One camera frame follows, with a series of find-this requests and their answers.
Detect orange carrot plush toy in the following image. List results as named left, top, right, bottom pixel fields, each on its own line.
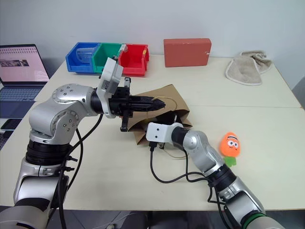
left=219, top=132, right=240, bottom=168

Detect brown paper bag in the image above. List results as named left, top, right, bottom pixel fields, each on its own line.
left=127, top=83, right=193, bottom=146

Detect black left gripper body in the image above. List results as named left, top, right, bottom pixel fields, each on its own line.
left=109, top=77, right=135, bottom=132

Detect green plastic storage bin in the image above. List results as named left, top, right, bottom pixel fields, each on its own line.
left=91, top=42, right=123, bottom=73

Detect clear plastic cup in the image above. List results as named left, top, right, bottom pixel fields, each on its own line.
left=76, top=47, right=96, bottom=61

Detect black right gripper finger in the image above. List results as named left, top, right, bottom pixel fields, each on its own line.
left=133, top=98, right=167, bottom=112

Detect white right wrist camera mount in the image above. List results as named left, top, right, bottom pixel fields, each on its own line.
left=145, top=122, right=184, bottom=144

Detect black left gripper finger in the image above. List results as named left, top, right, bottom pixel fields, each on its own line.
left=132, top=95, right=157, bottom=104

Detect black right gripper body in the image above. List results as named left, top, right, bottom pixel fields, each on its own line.
left=156, top=113, right=184, bottom=127

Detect black smartphone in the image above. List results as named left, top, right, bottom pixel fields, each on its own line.
left=0, top=118, right=23, bottom=132

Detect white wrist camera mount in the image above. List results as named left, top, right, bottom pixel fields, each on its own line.
left=145, top=122, right=184, bottom=144
left=96, top=57, right=124, bottom=119

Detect red brick block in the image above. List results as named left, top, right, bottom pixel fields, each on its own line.
left=163, top=37, right=212, bottom=68

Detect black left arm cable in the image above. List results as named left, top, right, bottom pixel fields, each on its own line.
left=49, top=114, right=104, bottom=229

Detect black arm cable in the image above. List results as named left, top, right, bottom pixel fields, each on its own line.
left=148, top=141, right=229, bottom=229
left=49, top=114, right=104, bottom=229

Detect red plastic storage bin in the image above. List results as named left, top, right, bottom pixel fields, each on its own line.
left=118, top=43, right=150, bottom=77

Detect open laptop computer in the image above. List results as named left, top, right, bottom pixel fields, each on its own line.
left=0, top=43, right=51, bottom=119

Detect blue plastic storage bin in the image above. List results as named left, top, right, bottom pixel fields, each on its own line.
left=65, top=42, right=101, bottom=74

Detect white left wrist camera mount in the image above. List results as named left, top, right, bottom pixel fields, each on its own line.
left=96, top=57, right=124, bottom=119

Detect beige folded towel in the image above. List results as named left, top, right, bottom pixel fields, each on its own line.
left=224, top=50, right=273, bottom=87

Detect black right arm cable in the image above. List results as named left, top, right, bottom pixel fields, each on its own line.
left=148, top=141, right=229, bottom=229

